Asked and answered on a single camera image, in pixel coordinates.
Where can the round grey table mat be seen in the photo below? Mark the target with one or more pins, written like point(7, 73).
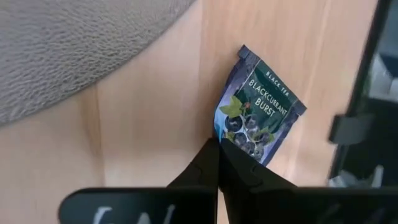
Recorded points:
point(62, 46)

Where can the black aluminium rig frame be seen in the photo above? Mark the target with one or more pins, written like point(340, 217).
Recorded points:
point(357, 130)

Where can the blackcurrant tea packet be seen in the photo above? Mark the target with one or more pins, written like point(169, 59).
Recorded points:
point(261, 102)

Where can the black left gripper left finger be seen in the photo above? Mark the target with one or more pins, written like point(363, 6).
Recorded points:
point(155, 205)

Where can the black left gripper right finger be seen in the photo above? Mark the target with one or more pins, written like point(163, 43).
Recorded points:
point(280, 205)

